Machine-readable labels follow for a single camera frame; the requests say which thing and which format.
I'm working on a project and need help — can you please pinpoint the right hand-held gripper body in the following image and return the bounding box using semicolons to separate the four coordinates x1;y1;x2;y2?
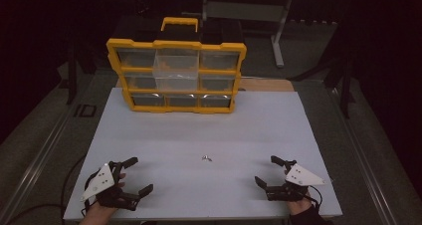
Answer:
264;158;326;203

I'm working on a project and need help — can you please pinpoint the yellow black drawer organizer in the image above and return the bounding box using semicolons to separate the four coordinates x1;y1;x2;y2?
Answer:
105;16;249;115

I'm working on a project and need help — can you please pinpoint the metal floor rail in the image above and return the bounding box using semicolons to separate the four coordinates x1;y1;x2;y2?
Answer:
326;85;401;225
0;107;83;224

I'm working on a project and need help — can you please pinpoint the clear plastic drawer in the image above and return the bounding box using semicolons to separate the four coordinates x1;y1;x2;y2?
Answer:
151;48;201;92

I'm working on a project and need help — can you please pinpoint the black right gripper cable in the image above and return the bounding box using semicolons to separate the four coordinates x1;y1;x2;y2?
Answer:
307;184;324;212

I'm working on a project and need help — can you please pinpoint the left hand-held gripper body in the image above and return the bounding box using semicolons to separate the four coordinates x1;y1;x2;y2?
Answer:
80;160;142;212

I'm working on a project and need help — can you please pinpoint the grey metal stand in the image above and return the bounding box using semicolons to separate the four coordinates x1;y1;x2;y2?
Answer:
201;0;297;69

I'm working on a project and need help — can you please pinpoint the dark stand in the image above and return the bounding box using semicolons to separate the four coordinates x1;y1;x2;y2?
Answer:
287;17;357;120

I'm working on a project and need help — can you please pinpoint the person's left hand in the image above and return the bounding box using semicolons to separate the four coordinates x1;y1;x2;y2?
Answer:
85;172;127;220

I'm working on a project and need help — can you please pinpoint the person's right hand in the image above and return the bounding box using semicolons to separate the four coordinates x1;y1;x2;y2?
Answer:
284;169;317;217

